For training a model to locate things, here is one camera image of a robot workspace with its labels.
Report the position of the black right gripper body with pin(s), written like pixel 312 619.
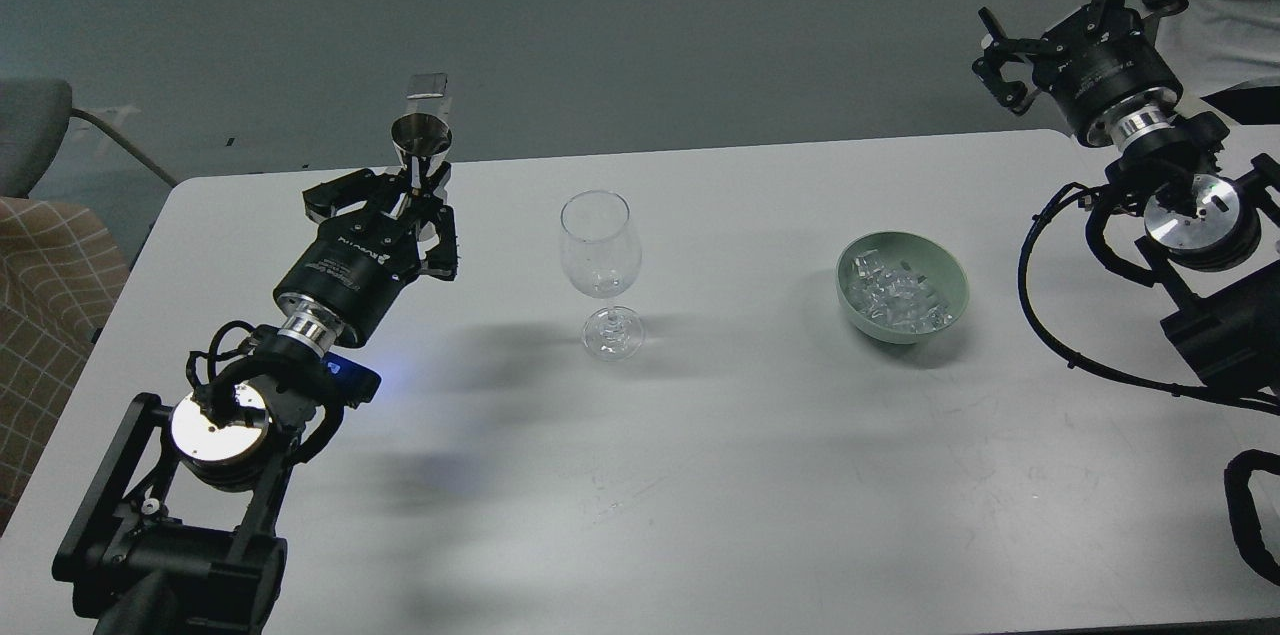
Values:
pixel 1090 72

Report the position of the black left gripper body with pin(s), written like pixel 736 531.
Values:
pixel 356 268

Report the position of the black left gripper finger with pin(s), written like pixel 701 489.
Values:
pixel 433 226
pixel 362 188

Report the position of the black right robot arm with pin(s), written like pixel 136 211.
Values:
pixel 1164 208

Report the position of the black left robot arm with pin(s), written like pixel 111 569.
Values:
pixel 176 533

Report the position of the grey chair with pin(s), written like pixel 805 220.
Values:
pixel 35 116

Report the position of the clear ice cubes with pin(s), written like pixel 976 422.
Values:
pixel 894 295

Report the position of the clear wine glass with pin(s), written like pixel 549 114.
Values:
pixel 601 254

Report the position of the person in white shirt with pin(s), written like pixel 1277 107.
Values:
pixel 1226 54

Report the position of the steel double jigger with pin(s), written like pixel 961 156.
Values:
pixel 422 142

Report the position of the green bowl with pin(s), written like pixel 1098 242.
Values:
pixel 925 256

